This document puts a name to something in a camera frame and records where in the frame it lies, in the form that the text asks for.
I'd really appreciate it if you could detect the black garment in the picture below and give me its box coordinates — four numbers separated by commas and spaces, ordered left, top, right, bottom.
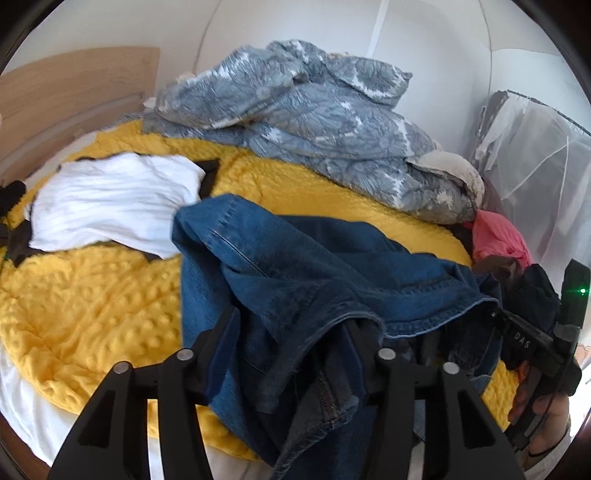
0, 159, 221, 268

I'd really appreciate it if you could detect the white mosquito net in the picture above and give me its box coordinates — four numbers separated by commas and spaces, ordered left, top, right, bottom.
194, 0, 591, 296

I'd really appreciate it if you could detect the white shirt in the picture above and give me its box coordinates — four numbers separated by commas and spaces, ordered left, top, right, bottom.
28, 152, 206, 259

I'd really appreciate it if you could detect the white bed sheet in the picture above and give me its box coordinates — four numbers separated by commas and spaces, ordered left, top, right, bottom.
0, 342, 278, 480

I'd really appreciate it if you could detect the yellow dotted blanket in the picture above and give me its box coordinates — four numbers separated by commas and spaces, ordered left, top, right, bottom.
0, 117, 520, 462

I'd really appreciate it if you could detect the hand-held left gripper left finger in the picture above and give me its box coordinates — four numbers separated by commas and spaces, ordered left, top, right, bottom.
46, 305, 236, 480

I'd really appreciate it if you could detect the blue denim shirt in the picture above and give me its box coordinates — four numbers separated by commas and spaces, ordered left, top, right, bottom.
172, 194, 504, 480

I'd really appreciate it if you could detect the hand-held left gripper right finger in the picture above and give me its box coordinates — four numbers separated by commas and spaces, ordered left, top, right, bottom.
344, 318, 527, 480

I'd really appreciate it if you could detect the pink garment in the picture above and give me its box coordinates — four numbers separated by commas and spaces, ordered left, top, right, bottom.
463, 210, 534, 268

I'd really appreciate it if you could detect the wooden headboard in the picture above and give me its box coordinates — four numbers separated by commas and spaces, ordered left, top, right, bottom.
0, 46, 161, 171

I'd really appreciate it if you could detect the grey floral duvet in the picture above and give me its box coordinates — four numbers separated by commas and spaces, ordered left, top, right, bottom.
143, 39, 485, 227

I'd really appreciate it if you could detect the dark navy garment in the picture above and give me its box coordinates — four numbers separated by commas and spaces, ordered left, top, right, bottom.
508, 264, 561, 333

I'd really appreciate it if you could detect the person's right hand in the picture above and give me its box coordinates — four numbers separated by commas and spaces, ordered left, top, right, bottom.
509, 359, 572, 459

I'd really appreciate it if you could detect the brown garment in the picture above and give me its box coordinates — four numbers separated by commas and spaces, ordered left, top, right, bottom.
471, 256, 522, 287

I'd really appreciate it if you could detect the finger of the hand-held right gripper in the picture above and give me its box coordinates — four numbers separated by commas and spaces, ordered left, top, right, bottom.
488, 306, 521, 334

